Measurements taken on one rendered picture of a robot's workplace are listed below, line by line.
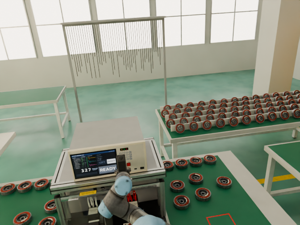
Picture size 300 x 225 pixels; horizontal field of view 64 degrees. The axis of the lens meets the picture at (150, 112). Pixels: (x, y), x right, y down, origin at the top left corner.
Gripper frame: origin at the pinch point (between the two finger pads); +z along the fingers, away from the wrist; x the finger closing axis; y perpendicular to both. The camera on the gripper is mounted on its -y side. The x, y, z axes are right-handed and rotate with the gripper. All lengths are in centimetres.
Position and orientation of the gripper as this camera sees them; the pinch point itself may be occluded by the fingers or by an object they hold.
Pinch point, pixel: (122, 167)
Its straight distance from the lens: 142.4
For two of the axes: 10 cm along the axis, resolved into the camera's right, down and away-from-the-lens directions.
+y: 1.2, 9.9, -0.4
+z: -1.2, 0.5, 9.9
